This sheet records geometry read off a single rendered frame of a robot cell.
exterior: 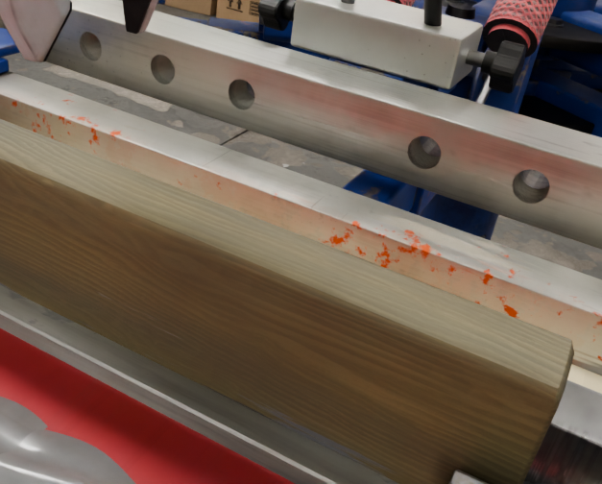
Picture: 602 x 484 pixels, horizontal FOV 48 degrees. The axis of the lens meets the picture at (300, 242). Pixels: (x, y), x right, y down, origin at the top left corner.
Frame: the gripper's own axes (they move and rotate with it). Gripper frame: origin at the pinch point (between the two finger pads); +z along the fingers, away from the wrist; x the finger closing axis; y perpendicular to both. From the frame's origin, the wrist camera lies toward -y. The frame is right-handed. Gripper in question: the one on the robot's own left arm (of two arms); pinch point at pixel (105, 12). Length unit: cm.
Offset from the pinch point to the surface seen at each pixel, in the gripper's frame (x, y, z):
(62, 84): -210, 209, 110
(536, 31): -44.1, -9.1, 6.8
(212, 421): 3.6, -7.4, 12.5
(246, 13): -366, 203, 103
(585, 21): -75, -11, 11
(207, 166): -14.5, 4.7, 12.9
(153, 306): 2.2, -3.7, 9.7
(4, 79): -16.5, 24.3, 12.7
